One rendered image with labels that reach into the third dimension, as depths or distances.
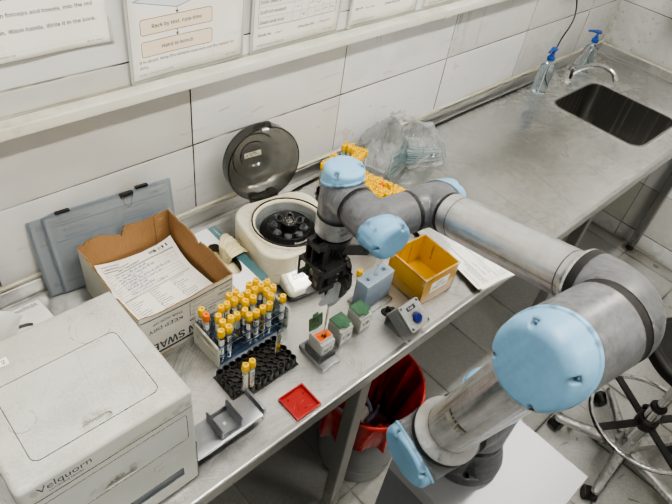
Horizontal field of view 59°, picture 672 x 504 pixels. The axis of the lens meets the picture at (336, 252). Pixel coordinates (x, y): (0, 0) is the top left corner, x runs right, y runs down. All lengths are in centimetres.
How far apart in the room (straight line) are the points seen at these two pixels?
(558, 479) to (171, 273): 98
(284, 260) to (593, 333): 92
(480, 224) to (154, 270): 86
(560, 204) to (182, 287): 127
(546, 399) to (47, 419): 71
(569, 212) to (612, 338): 139
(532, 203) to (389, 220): 117
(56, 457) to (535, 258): 74
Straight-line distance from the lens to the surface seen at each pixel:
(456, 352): 267
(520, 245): 90
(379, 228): 94
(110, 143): 145
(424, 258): 167
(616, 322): 74
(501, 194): 206
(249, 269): 150
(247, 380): 130
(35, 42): 129
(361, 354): 144
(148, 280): 149
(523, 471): 133
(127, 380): 102
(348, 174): 99
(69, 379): 104
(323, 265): 112
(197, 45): 145
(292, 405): 134
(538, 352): 70
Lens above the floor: 201
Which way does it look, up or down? 43 degrees down
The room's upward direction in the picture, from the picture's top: 10 degrees clockwise
